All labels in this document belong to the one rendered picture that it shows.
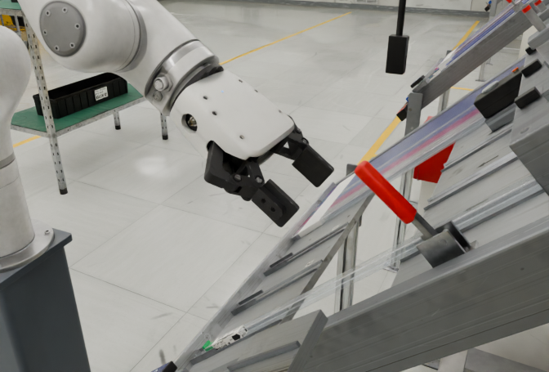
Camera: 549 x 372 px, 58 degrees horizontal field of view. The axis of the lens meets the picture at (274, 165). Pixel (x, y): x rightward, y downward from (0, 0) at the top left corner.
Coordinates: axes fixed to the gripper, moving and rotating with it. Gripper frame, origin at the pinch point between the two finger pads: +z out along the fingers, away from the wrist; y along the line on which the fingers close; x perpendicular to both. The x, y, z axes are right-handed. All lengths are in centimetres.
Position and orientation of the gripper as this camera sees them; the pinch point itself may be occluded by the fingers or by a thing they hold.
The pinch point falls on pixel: (302, 190)
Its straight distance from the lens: 51.0
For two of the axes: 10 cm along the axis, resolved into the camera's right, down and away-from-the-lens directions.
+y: 4.5, -3.8, 8.1
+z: 7.3, 6.8, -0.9
